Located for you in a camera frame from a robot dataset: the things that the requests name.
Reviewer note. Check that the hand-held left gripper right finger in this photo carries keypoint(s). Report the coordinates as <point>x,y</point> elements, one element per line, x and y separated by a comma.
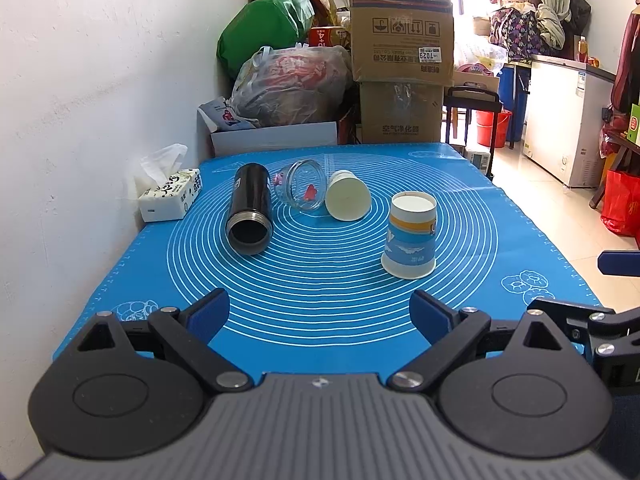
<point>429,316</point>

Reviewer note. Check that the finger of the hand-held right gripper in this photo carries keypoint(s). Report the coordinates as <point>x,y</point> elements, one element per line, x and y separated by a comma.
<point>607,332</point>
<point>620,263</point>

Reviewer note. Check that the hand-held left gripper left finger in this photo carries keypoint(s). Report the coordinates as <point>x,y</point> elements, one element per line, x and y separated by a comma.
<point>209,314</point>

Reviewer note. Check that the blue printed paper cup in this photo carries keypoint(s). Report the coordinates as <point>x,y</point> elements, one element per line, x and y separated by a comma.
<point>410,242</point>

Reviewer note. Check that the black thermos cup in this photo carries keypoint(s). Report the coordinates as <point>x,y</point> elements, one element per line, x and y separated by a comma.
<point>248,207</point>

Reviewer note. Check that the plain white paper cup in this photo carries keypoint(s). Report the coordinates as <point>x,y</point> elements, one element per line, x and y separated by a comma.
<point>346,197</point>

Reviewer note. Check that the clear glass cup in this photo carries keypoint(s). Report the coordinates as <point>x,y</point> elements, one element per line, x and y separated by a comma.
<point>300,187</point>

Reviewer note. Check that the red shopping bag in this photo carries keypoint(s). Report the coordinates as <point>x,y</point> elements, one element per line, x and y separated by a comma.
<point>622,202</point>

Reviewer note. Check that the blue silicone mat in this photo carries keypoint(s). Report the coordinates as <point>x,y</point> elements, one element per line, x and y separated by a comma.
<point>325,280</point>

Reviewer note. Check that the white tissue box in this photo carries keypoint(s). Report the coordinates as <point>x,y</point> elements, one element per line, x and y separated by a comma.
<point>170,195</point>

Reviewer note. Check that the green box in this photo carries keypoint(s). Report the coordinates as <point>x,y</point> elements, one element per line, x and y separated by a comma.
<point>634,125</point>

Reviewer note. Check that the white chest freezer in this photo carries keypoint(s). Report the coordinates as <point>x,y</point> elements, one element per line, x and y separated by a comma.
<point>565,120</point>

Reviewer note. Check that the red bucket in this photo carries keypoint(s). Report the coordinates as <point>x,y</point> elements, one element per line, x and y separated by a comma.
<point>487,127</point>

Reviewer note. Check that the blue barrel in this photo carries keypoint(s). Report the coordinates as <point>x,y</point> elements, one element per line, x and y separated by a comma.
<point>511,105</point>

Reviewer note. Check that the white printed packet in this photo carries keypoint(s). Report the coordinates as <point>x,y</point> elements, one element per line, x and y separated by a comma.
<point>222,115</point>

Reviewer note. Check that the dark red hanging clothes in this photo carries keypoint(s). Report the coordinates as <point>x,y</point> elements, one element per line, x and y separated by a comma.
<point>629,60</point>

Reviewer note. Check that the brown cardboard box plastic strip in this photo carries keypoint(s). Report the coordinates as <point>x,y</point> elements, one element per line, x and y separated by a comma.
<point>400,112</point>

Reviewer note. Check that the orange bottle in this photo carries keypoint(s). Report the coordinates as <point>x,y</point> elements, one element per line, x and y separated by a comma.
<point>581,49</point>

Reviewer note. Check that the black stool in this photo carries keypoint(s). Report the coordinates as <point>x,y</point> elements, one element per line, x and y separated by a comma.
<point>472,97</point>

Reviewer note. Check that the clear plastic bag red contents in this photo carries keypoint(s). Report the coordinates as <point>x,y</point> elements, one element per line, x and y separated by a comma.
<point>292,85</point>

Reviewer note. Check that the white plastic bag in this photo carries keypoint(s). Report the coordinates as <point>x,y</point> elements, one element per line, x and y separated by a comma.
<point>477,55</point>

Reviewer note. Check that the purple flowered bag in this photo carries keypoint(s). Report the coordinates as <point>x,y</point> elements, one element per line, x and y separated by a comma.
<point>515,32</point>

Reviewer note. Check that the black bag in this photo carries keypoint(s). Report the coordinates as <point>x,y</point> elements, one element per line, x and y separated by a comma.
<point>580,10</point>

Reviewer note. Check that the white hanging cloth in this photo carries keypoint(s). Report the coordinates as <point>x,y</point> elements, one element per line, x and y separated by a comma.
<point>552,5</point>

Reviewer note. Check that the taped cardboard box white label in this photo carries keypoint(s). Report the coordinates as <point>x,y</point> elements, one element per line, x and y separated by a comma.
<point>400,40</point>

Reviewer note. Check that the green bag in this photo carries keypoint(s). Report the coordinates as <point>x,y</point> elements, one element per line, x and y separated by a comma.
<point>262,25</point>

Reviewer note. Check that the red box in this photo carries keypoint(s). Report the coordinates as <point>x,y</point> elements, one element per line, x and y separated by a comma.
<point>327,37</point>

